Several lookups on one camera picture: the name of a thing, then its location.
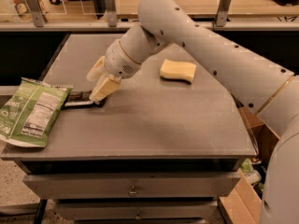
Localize drawer with knob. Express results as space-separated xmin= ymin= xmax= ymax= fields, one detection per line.
xmin=23 ymin=172 xmax=240 ymax=200
xmin=56 ymin=201 xmax=217 ymax=220

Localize middle metal bracket post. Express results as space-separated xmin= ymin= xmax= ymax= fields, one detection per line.
xmin=105 ymin=0 xmax=118 ymax=27

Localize black rxbar chocolate wrapper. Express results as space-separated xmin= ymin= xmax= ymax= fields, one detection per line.
xmin=63 ymin=91 xmax=106 ymax=108

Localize lower drawer with knob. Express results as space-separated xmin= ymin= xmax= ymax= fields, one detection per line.
xmin=56 ymin=201 xmax=217 ymax=220

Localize grey drawer cabinet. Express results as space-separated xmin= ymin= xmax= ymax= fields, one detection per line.
xmin=2 ymin=46 xmax=256 ymax=224

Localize yellow sponge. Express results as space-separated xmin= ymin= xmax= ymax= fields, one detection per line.
xmin=160 ymin=59 xmax=196 ymax=83

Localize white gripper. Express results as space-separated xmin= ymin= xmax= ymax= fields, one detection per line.
xmin=86 ymin=39 xmax=141 ymax=102

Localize orange white snack bag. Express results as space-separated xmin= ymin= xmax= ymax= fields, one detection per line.
xmin=0 ymin=0 xmax=32 ymax=22

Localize upper drawer with knob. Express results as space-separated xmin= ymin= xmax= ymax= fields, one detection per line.
xmin=23 ymin=172 xmax=240 ymax=200

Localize cardboard box with snacks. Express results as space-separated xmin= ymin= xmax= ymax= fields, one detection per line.
xmin=219 ymin=106 xmax=278 ymax=224

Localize right metal bracket post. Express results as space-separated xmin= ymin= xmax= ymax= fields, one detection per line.
xmin=214 ymin=0 xmax=232 ymax=27

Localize green jalapeno chip bag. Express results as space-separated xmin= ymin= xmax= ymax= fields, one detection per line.
xmin=0 ymin=77 xmax=72 ymax=147

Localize metal bracket post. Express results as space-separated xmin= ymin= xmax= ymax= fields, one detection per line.
xmin=105 ymin=0 xmax=118 ymax=27
xmin=214 ymin=0 xmax=232 ymax=27
xmin=26 ymin=0 xmax=47 ymax=27

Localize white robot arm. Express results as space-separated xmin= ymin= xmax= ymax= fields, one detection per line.
xmin=87 ymin=0 xmax=299 ymax=224

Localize left metal bracket post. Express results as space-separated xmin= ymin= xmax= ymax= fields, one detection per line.
xmin=26 ymin=0 xmax=47 ymax=27

